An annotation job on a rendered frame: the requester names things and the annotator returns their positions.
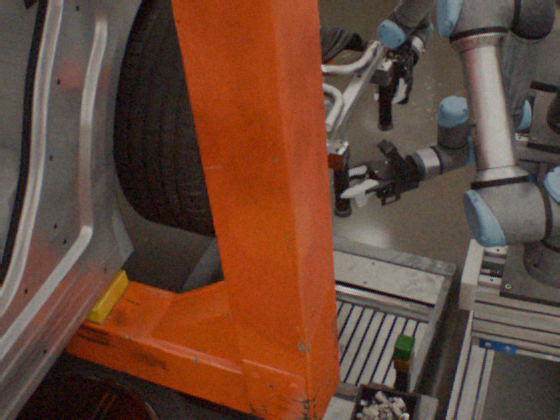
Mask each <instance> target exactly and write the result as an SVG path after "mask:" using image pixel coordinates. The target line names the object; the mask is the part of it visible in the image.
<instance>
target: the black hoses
mask: <svg viewBox="0 0 560 420"><path fill-rule="evenodd" d="M320 45H321V61H322V65H329V64H327V63H328V62H329V61H331V60H332V59H333V57H335V56H336V55H337V54H340V53H341V52H342V51H343V50H349V51H356V52H361V53H363V51H364V50H365V48H366V40H362V39H361V37H360V35H359V34H358V33H356V32H349V31H345V30H344V29H342V28H341V27H339V26H333V27H330V26H323V27H322V28H321V29H320Z"/></svg>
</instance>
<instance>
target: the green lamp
mask: <svg viewBox="0 0 560 420"><path fill-rule="evenodd" d="M415 341H416V339H415V338H414V337H411V336H407V335H403V334H399V335H398V337H397V340H396V342H395V345H394V356H395V357H397V358H401V359H405V360H408V361H410V360H411V358H412V355H413V353H414V350H415Z"/></svg>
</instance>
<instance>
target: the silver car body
mask: <svg viewBox="0 0 560 420"><path fill-rule="evenodd" d="M139 3H140V0H0V420H14V419H15V418H16V417H17V416H18V414H19V412H20V411H21V409H22V408H23V407H24V405H26V403H27V402H28V399H29V398H30V397H31V395H32V394H33V393H34V392H35V391H36V389H37V386H38V385H39V384H40V382H41V381H42V380H43V379H44V378H45V376H46V375H47V372H48V371H49V369H50V368H51V367H52V366H53V365H54V363H55V362H56V361H57V358H58V356H59V355H61V353H62V352H63V350H64V349H65V348H66V346H67V343H68V342H70V340H71V339H72V337H73V336H74V335H75V333H76V332H77V330H78V328H79V327H80V326H81V324H82V323H83V322H84V320H85V319H86V317H87V316H88V315H89V312H91V310H92V309H93V307H94V306H95V305H96V303H97V302H98V300H99V299H100V298H101V295H102V294H103V293H104V292H105V290H106V289H107V287H108V286H109V285H110V283H111V282H112V280H113V279H114V277H115V276H116V275H117V273H118V272H119V271H120V269H121V268H122V266H123V265H124V263H125V262H126V261H127V259H128V258H129V256H130V255H131V253H132V252H133V249H132V247H131V245H130V244H129V241H128V239H127V235H126V232H125V230H124V227H123V224H122V220H121V216H120V212H119V208H118V204H117V199H116V193H115V186H114V178H113V165H112V137H113V118H114V106H115V97H116V89H117V82H118V76H119V71H120V66H121V61H122V56H123V53H124V49H125V45H126V41H127V37H128V35H129V32H130V28H131V25H132V22H133V20H134V17H135V14H136V12H137V9H138V7H139Z"/></svg>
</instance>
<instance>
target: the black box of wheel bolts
mask: <svg viewBox="0 0 560 420"><path fill-rule="evenodd" d="M421 399H422V395H420V394H415V393H411V392H410V393H407V392H402V391H397V390H392V389H388V388H384V387H379V386H374V385H365V384H360V386H359V389H358V392H357V396H356V399H355V402H354V406H353V409H352V413H351V416H350V419H349V420H418V419H419V412H420V404H421Z"/></svg>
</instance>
